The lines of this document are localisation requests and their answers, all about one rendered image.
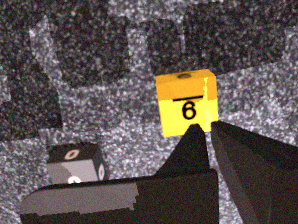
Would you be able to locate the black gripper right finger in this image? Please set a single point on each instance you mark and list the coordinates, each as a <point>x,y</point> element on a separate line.
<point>260,173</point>

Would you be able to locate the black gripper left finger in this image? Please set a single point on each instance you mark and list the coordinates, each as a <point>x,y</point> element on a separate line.
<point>183,191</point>

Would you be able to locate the yellow block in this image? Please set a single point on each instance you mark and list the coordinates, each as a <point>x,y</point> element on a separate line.
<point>187,98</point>

